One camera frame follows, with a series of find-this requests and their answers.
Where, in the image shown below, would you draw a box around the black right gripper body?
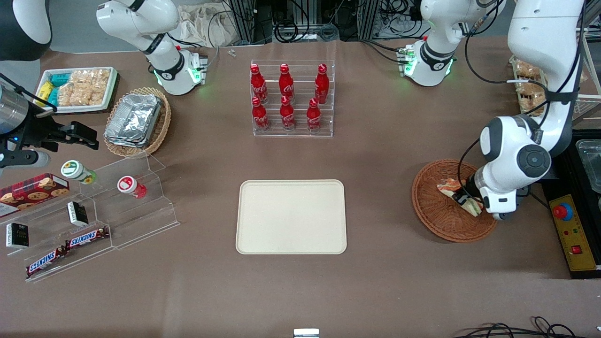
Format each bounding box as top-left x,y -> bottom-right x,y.
9,117 -> 62,152

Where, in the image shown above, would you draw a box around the vegetable sandwich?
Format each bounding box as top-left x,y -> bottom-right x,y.
437,177 -> 484,217

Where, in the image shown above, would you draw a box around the round brown wicker basket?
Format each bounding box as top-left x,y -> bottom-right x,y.
412,159 -> 498,243

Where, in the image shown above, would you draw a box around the white snack tray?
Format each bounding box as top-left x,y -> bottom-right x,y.
34,67 -> 119,115

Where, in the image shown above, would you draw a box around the oval light wicker basket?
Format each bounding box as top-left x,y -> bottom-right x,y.
103,86 -> 172,158

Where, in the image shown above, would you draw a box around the grey metal machine tray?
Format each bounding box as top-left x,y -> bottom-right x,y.
575,139 -> 601,193

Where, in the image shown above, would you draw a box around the cream rectangular tray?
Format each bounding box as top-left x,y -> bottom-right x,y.
236,180 -> 347,255

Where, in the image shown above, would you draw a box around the green sunflower yogurt cup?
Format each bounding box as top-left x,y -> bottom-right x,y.
61,160 -> 97,185

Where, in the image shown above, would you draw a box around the clear bag rice crackers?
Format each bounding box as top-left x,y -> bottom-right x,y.
56,84 -> 104,107
69,69 -> 112,91

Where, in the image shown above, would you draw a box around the aluminium foil container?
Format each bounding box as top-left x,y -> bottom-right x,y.
104,134 -> 147,149
105,93 -> 163,144

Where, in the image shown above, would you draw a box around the red tartan cookie box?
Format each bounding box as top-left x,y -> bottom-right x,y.
0,173 -> 70,217

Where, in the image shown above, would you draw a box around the red strawberry yogurt cup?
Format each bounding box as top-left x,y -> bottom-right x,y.
117,175 -> 147,200

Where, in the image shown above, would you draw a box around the small black chocolate box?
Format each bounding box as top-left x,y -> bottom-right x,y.
6,223 -> 30,249
67,201 -> 89,228

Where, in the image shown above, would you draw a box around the black machine with yellow panel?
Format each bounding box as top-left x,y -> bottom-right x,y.
540,129 -> 601,281

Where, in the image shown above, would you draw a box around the clear acrylic stepped stand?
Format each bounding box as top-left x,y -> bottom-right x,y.
0,153 -> 181,283

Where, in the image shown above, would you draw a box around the brown Snickers bar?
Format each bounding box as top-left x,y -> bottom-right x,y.
65,226 -> 110,250
25,246 -> 69,279

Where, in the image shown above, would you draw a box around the bagged bread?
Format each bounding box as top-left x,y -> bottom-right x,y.
513,60 -> 547,81
518,82 -> 549,116

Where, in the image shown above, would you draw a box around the cream cloth bag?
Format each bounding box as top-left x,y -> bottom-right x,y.
177,2 -> 236,48

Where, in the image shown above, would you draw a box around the red cola bottle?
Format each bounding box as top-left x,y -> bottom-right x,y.
252,97 -> 270,131
280,95 -> 296,131
315,63 -> 330,104
307,98 -> 322,132
279,63 -> 295,103
250,64 -> 268,104

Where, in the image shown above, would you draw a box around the clear acrylic bottle rack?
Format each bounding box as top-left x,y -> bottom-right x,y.
250,59 -> 336,138

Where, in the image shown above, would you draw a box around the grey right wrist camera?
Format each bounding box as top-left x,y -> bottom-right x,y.
0,149 -> 50,170

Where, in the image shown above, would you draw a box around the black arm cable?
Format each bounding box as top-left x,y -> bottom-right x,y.
456,0 -> 587,207

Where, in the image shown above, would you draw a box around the black power cable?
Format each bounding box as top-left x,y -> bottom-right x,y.
525,187 -> 555,211

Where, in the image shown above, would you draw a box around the black floor cables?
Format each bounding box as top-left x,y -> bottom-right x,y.
452,315 -> 601,338

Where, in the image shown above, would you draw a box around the white wire rack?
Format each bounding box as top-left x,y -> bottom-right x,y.
509,45 -> 601,130

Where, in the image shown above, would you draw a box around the aluminium profile frame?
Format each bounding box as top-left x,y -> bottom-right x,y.
224,0 -> 274,46

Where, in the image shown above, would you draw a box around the black cable coil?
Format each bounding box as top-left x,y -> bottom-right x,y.
274,20 -> 339,44

